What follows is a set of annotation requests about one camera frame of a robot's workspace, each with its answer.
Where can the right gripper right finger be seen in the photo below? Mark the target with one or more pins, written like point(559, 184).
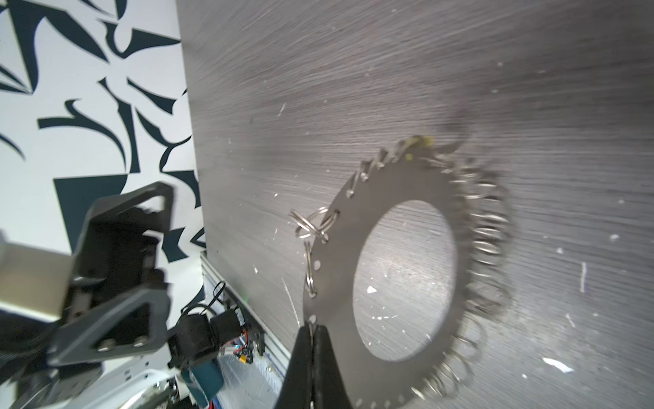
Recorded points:
point(328, 387)

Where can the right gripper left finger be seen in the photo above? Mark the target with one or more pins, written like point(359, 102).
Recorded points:
point(297, 389)

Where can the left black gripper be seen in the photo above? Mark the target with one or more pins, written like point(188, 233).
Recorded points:
point(118, 302)

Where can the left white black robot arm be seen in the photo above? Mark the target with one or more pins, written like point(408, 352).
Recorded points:
point(63, 316)

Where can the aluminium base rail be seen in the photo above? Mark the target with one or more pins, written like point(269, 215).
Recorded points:
point(269, 352)

